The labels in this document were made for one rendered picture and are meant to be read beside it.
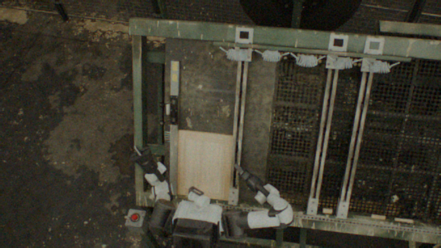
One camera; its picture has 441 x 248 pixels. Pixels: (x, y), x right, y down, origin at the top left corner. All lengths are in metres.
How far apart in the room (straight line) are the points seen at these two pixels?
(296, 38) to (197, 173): 1.13
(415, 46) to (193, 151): 1.50
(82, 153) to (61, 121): 0.53
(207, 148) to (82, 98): 2.41
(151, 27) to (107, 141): 2.09
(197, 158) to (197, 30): 0.86
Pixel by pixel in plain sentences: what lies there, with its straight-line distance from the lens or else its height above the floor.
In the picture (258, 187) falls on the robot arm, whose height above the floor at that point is 1.32.
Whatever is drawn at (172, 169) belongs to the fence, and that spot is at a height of 1.06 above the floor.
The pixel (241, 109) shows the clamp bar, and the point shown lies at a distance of 2.46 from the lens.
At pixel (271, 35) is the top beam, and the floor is 1.86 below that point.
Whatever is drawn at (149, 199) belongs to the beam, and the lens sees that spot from 2.90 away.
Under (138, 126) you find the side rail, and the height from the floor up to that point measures 1.31.
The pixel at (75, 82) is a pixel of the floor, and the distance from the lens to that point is 4.95.
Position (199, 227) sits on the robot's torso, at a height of 1.40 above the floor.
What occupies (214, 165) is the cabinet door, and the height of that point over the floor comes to 1.10.
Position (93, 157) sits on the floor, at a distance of 4.25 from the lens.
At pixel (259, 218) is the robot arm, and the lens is 2.18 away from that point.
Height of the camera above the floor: 3.46
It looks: 56 degrees down
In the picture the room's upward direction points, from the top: 5 degrees counter-clockwise
